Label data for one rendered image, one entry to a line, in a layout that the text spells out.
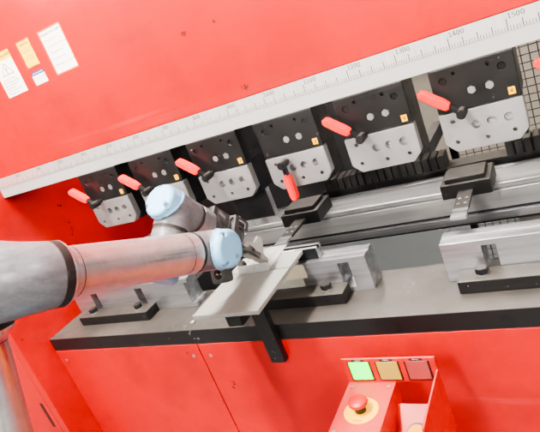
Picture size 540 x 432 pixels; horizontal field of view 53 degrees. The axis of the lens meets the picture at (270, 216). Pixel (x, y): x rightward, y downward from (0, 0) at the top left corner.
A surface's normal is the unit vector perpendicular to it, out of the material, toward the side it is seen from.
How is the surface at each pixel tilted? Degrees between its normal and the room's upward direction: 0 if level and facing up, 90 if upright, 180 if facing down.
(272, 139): 90
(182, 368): 90
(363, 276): 90
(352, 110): 90
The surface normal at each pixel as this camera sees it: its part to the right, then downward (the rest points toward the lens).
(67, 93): -0.40, 0.44
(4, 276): 0.31, -0.21
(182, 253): 0.77, -0.20
